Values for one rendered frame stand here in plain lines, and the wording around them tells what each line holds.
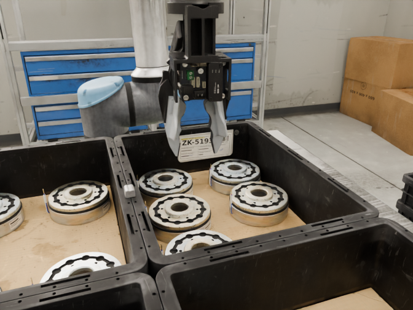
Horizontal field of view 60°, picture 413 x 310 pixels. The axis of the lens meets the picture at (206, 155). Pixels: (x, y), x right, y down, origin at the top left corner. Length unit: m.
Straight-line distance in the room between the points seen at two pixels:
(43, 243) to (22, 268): 0.06
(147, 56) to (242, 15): 2.67
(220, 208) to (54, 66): 1.93
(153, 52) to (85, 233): 0.48
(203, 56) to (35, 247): 0.38
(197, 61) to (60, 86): 2.07
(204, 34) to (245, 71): 2.25
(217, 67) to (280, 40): 3.30
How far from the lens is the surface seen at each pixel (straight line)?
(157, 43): 0.92
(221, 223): 0.62
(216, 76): 0.45
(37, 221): 0.69
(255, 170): 0.73
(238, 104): 2.72
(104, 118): 0.92
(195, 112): 2.62
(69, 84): 2.47
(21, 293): 0.40
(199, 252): 0.40
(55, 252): 0.60
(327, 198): 0.58
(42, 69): 2.46
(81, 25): 3.27
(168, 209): 0.59
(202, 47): 0.44
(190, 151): 0.76
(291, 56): 3.83
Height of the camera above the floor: 1.18
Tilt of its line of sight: 24 degrees down
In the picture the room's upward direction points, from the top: straight up
